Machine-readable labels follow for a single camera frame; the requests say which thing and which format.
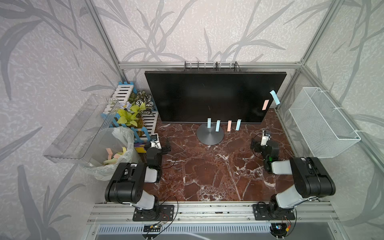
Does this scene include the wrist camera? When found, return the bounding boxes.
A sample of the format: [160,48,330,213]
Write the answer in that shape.
[150,134,162,150]
[261,130,271,146]

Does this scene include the green artificial plant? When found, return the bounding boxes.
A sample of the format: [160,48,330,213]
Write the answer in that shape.
[117,91,154,129]

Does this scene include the pink sticky note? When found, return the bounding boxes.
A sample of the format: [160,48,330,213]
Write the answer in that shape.
[227,120,232,132]
[262,99,269,111]

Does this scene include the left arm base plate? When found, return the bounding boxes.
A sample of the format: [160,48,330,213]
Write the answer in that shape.
[133,205,176,222]

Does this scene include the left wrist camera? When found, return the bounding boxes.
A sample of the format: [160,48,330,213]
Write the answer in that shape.
[150,134,162,150]

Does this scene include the mesh trash bin with bag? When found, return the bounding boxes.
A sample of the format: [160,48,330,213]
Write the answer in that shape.
[81,127,141,181]

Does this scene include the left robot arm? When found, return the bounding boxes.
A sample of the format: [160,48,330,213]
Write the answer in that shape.
[105,142,171,211]

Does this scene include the pink sticky note right side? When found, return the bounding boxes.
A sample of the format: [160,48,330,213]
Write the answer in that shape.
[262,99,269,111]

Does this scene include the blue white picket planter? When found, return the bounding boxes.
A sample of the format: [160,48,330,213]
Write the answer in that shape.
[110,82,159,143]

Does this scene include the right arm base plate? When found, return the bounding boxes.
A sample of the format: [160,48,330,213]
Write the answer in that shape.
[252,202,296,221]

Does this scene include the blue sticky note right edge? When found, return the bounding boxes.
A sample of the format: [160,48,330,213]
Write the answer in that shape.
[270,90,281,106]

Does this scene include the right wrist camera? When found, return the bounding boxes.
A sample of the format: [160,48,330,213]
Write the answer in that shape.
[261,130,271,146]

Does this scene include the white wire mesh basket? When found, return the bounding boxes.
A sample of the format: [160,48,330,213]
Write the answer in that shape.
[289,87,361,159]

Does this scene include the pink sticky note bottom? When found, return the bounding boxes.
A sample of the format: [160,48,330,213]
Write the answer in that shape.
[227,120,232,132]

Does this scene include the blue sticky note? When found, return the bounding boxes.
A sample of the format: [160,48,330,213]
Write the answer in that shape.
[215,120,221,132]
[236,119,242,131]
[207,118,212,129]

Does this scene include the clear plastic tray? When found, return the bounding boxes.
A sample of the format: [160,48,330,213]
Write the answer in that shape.
[43,95,120,167]

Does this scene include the aluminium front rail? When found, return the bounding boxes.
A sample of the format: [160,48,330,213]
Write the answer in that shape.
[87,201,340,224]

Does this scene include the black wire rack behind monitor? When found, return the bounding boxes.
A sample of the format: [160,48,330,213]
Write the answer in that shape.
[183,62,242,72]

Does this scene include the black computer monitor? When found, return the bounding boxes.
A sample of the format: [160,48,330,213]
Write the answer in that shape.
[145,71,287,124]

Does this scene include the round grey monitor stand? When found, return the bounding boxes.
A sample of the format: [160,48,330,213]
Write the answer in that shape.
[197,123,225,146]

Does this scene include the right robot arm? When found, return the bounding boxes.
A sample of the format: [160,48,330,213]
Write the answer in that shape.
[251,139,336,213]

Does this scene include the small circuit board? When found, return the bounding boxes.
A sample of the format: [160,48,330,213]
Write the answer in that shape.
[143,224,162,234]

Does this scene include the yellow purple toy tools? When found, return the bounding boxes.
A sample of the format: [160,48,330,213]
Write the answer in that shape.
[134,143,147,154]

